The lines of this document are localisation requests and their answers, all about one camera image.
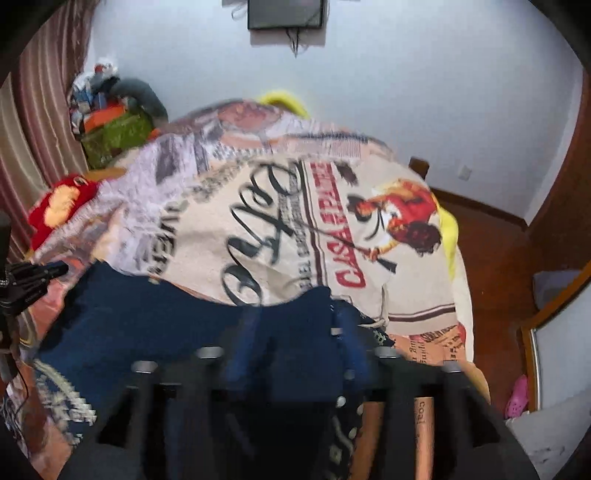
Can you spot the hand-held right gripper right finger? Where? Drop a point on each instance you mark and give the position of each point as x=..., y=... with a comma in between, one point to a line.
x=351, y=350

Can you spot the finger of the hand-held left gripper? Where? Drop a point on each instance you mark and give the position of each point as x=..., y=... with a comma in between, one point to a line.
x=41, y=273

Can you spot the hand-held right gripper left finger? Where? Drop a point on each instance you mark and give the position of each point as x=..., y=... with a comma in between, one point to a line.
x=242, y=350

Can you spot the navy patterned hooded sweater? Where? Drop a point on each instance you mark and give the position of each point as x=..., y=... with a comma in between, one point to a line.
x=138, y=318

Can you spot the red and yellow cloth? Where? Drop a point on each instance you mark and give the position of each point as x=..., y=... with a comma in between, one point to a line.
x=60, y=203

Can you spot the printed blanket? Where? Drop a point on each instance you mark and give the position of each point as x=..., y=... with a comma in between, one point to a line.
x=277, y=207

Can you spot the striped curtain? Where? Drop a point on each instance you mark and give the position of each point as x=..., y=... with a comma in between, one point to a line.
x=41, y=115

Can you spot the green patterned bag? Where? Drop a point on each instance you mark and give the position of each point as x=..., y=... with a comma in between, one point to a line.
x=115, y=138

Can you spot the orange box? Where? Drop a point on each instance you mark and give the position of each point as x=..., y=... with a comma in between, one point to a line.
x=105, y=117

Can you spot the pink slippers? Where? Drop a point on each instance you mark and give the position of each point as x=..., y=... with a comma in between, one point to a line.
x=516, y=397

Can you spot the pile of assorted clutter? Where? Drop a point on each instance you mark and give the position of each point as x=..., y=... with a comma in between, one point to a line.
x=92, y=87

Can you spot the wooden framed white panel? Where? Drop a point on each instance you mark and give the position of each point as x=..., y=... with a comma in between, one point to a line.
x=554, y=350

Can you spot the grey cloth bundle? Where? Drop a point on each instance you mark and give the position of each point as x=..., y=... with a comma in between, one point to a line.
x=141, y=96

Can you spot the grey cushion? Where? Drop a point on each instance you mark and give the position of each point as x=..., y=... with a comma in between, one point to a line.
x=554, y=286

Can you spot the wooden door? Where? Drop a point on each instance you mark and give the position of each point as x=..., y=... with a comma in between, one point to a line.
x=565, y=198

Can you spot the wooden bed post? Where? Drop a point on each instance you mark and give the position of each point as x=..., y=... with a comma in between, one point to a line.
x=418, y=167

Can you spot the wall socket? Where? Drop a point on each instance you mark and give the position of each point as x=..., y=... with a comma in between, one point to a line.
x=464, y=173

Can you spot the black wall television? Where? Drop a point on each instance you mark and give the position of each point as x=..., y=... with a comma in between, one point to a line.
x=286, y=13

